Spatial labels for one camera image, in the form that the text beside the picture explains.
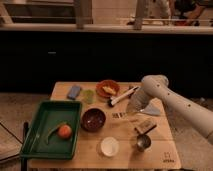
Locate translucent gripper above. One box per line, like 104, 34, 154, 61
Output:
126, 98, 143, 115

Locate silver fork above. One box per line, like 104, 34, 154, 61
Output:
112, 113, 127, 118

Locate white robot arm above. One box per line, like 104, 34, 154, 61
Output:
126, 75, 213, 145

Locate light blue cloth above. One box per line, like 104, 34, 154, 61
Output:
140, 103, 161, 116

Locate orange plate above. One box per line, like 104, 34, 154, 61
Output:
96, 80, 120, 98

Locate yellow food piece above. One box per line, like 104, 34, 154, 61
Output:
102, 86, 116, 95

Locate metal measuring cup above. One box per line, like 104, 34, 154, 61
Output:
135, 125, 156, 152

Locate dark brown bowl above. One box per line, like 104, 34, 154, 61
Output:
81, 108, 106, 132

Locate green plastic cup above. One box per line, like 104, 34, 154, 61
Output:
83, 90, 94, 104

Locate blue sponge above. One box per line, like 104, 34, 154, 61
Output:
67, 85, 81, 100

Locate orange fruit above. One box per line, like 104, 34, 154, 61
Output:
57, 125, 72, 139

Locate green chili pepper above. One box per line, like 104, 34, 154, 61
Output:
45, 122, 66, 145

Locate green plastic tray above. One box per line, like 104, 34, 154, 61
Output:
20, 101, 82, 160

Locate white black handled brush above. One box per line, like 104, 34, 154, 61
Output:
108, 86, 138, 107

